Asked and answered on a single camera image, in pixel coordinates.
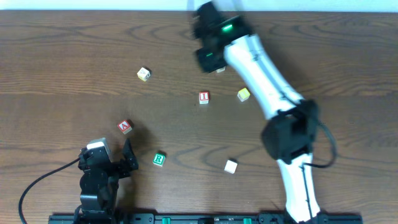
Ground yellow top wooden block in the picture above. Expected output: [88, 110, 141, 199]
[237, 88, 251, 102]

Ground red letter I block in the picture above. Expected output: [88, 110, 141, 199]
[199, 91, 210, 105]

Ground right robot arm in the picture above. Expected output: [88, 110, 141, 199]
[193, 1, 320, 223]

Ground red letter A block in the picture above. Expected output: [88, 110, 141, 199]
[118, 120, 133, 134]

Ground green R block near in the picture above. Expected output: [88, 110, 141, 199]
[152, 153, 166, 167]

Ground green R block far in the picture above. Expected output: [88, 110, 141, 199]
[216, 67, 226, 73]

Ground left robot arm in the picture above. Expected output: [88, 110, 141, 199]
[73, 138, 139, 223]

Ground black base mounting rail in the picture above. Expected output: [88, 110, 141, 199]
[48, 212, 364, 224]

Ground green r block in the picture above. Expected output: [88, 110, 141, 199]
[152, 153, 166, 167]
[216, 67, 226, 73]

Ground cream picture wooden block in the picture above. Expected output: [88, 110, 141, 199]
[137, 67, 151, 82]

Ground plain white wooden block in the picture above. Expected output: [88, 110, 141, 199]
[224, 160, 238, 174]

